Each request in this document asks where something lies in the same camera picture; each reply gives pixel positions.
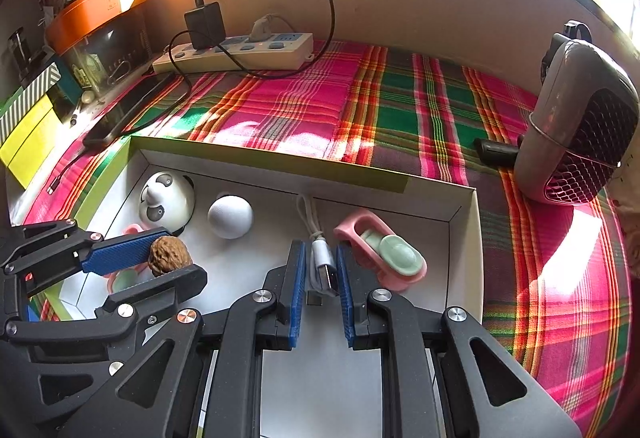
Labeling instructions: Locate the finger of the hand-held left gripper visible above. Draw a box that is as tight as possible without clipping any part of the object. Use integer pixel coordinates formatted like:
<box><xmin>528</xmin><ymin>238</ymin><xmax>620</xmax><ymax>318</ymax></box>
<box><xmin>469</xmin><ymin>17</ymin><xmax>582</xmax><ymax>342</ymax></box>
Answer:
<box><xmin>0</xmin><ymin>219</ymin><xmax>173</xmax><ymax>294</ymax></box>
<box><xmin>2</xmin><ymin>265</ymin><xmax>208</xmax><ymax>341</ymax></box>

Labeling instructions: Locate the grey plug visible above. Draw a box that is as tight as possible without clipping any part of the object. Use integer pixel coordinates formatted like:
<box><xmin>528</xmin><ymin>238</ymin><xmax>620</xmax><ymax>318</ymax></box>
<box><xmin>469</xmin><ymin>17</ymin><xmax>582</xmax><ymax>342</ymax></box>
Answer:
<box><xmin>250</xmin><ymin>14</ymin><xmax>277</xmax><ymax>42</ymax></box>

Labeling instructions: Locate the small black block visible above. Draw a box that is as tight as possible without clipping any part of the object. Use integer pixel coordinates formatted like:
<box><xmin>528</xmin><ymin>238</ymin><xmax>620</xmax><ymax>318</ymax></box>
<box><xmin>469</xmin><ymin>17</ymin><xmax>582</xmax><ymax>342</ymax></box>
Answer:
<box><xmin>474</xmin><ymin>137</ymin><xmax>518</xmax><ymax>170</ymax></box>

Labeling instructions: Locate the pink and green clip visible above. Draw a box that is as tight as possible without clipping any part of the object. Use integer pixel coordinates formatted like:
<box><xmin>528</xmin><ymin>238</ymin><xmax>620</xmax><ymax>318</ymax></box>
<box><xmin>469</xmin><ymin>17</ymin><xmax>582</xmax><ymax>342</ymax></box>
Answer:
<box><xmin>107</xmin><ymin>224</ymin><xmax>151</xmax><ymax>295</ymax></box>
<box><xmin>334</xmin><ymin>212</ymin><xmax>428</xmax><ymax>291</ymax></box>

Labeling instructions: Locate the white USB cable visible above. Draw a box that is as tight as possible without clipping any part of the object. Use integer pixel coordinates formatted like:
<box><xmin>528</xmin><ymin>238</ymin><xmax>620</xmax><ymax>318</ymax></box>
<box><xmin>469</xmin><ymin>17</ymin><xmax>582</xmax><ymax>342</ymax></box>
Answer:
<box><xmin>296</xmin><ymin>195</ymin><xmax>341</xmax><ymax>306</ymax></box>

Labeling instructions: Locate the brown walnut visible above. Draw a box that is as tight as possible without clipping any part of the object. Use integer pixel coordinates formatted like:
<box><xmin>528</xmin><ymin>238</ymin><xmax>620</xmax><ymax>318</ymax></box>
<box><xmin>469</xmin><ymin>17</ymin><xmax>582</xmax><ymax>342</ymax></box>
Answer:
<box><xmin>148</xmin><ymin>238</ymin><xmax>193</xmax><ymax>277</ymax></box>

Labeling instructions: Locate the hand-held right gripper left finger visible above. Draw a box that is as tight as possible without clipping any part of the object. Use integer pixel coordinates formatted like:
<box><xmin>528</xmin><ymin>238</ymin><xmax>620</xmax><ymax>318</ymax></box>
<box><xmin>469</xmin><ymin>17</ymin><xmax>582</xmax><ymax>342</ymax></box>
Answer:
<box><xmin>57</xmin><ymin>239</ymin><xmax>307</xmax><ymax>438</ymax></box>

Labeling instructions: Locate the green white cardboard box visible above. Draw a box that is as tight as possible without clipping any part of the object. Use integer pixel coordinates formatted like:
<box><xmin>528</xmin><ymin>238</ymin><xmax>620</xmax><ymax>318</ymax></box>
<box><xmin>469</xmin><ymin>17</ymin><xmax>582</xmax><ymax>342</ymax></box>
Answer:
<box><xmin>27</xmin><ymin>135</ymin><xmax>484</xmax><ymax>438</ymax></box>

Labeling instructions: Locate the dark glass tank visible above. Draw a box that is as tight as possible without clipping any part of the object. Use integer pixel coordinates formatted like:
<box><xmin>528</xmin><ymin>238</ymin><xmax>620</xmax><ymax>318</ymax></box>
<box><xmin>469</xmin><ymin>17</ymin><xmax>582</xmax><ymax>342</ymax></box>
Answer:
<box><xmin>55</xmin><ymin>11</ymin><xmax>151</xmax><ymax>94</ymax></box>

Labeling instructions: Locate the green white striped box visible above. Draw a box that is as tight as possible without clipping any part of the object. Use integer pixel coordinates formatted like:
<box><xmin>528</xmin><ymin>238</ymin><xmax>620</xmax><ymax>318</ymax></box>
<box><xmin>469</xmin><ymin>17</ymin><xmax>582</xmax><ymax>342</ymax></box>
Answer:
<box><xmin>0</xmin><ymin>63</ymin><xmax>63</xmax><ymax>146</ymax></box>

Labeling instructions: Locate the pink green plaid cloth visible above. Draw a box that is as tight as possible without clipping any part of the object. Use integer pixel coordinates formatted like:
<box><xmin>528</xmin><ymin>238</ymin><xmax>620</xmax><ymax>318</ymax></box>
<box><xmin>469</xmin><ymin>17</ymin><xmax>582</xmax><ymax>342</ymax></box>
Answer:
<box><xmin>10</xmin><ymin>41</ymin><xmax>633</xmax><ymax>434</ymax></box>

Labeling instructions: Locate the white egg-shaped knob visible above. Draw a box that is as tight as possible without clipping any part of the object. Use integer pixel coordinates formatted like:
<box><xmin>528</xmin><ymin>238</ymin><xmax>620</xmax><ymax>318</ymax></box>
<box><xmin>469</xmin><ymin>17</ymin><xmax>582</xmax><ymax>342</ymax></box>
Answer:
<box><xmin>207</xmin><ymin>195</ymin><xmax>253</xmax><ymax>239</ymax></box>

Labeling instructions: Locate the black smartphone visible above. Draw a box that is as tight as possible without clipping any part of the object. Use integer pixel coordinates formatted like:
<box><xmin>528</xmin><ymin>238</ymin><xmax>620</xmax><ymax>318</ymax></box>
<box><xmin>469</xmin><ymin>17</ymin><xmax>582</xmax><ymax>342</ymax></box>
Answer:
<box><xmin>82</xmin><ymin>72</ymin><xmax>177</xmax><ymax>149</ymax></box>

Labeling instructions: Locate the white panda egg toy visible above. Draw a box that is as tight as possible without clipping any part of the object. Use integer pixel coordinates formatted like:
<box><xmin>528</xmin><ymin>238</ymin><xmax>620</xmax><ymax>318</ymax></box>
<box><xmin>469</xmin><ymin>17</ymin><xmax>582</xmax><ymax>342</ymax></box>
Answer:
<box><xmin>138</xmin><ymin>171</ymin><xmax>197</xmax><ymax>236</ymax></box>

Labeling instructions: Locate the grey mini heater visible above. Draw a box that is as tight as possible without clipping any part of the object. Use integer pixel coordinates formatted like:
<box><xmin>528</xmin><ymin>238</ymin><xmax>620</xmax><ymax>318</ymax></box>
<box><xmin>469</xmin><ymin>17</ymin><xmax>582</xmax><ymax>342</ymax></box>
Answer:
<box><xmin>514</xmin><ymin>21</ymin><xmax>640</xmax><ymax>206</ymax></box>

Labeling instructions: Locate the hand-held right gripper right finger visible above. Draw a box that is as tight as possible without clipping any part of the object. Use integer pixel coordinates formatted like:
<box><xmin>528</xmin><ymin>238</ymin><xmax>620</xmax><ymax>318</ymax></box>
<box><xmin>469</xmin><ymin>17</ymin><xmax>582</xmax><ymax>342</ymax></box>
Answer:
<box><xmin>336</xmin><ymin>243</ymin><xmax>583</xmax><ymax>438</ymax></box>

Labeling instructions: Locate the black charger adapter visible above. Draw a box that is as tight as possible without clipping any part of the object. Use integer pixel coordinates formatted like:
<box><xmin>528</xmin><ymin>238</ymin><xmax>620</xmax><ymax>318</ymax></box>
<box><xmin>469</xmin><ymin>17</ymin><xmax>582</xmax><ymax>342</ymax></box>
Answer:
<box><xmin>184</xmin><ymin>2</ymin><xmax>226</xmax><ymax>50</ymax></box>

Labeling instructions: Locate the beige power strip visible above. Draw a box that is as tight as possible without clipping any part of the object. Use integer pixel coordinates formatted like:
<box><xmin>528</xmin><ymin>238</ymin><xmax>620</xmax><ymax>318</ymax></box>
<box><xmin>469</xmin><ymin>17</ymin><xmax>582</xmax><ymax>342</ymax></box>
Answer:
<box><xmin>152</xmin><ymin>32</ymin><xmax>315</xmax><ymax>75</ymax></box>

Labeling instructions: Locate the yellow box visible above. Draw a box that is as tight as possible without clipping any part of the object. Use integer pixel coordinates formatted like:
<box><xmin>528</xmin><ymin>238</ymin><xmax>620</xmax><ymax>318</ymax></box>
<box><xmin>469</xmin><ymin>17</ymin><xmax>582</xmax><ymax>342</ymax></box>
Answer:
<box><xmin>0</xmin><ymin>96</ymin><xmax>58</xmax><ymax>189</ymax></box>

